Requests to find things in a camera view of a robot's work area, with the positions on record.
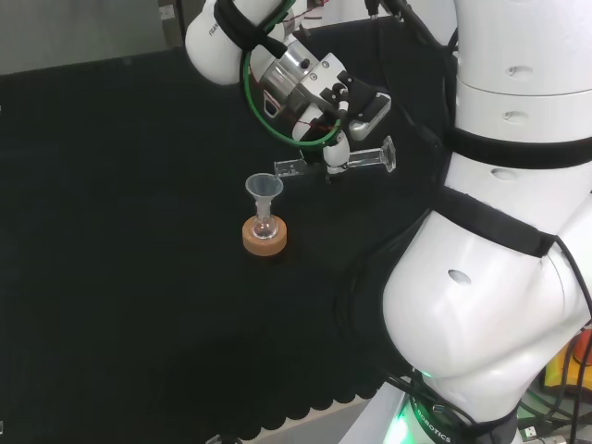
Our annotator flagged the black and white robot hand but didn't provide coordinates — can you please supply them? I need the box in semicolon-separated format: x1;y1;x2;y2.
258;53;393;176

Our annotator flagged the clear graduated cylinder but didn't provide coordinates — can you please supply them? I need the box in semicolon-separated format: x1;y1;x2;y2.
273;135;399;179

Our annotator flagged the clear round-bottom flask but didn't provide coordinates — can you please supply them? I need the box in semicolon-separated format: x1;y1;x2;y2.
251;208;278;241

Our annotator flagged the clear plastic funnel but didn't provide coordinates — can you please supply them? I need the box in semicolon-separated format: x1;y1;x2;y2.
244;173;285;216

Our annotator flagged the black bench cloth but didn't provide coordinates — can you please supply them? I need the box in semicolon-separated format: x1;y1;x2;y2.
0;18;463;440

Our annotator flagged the yellow stop button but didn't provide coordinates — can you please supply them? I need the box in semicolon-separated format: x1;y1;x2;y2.
543;323;592;389

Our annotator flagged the green cable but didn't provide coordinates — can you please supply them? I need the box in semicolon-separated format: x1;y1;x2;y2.
242;0;343;149

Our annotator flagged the cork ring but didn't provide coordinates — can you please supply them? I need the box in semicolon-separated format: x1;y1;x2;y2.
241;215;290;256

